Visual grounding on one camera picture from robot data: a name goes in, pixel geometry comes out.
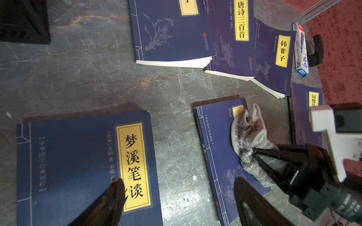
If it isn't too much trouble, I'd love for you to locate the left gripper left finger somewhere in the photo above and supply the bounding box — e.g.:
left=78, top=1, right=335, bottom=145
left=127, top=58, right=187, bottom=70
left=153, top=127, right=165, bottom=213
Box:
left=70, top=179, right=127, bottom=226

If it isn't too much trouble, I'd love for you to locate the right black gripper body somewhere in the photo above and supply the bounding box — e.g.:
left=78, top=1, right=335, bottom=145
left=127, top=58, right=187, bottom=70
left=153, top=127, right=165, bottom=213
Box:
left=282, top=144, right=362, bottom=223

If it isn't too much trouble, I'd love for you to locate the grey fluffy cleaning cloth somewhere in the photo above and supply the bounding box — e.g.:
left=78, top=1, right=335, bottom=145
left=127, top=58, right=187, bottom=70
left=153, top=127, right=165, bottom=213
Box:
left=231, top=104, right=278, bottom=187

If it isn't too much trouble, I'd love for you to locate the blue book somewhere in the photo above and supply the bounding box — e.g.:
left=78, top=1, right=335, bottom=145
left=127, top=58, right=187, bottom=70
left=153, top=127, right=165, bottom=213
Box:
left=128, top=0, right=215, bottom=68
left=16, top=111, right=163, bottom=226

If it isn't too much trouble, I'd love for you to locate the white blue pen box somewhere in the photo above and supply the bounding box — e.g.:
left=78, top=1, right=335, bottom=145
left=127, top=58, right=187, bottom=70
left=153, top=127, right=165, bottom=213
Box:
left=292, top=22, right=309, bottom=78

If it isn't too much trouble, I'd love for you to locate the purple book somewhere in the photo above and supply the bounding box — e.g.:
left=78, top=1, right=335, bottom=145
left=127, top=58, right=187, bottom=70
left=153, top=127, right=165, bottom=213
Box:
left=193, top=98, right=271, bottom=226
left=204, top=0, right=256, bottom=81
left=252, top=18, right=297, bottom=99
left=288, top=82, right=323, bottom=147

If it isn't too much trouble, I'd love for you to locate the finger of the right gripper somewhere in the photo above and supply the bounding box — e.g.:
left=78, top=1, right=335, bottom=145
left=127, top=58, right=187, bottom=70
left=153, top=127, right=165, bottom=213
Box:
left=254, top=153, right=297, bottom=195
left=253, top=145, right=308, bottom=161

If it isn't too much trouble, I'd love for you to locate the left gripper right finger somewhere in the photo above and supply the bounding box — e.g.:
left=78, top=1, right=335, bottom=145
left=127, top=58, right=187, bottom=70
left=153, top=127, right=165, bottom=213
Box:
left=234, top=177, right=293, bottom=226

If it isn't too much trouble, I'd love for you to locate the aluminium rail frame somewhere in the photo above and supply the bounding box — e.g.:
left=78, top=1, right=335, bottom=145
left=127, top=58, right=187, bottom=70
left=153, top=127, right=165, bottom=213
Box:
left=300, top=0, right=340, bottom=22

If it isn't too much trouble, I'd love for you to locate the black mesh file basket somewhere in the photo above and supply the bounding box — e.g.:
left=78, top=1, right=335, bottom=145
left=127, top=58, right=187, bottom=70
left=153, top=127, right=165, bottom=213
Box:
left=1, top=0, right=51, bottom=45

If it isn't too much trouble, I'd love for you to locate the small black device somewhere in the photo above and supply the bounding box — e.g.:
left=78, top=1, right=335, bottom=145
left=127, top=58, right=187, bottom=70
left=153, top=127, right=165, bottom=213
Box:
left=307, top=34, right=324, bottom=67

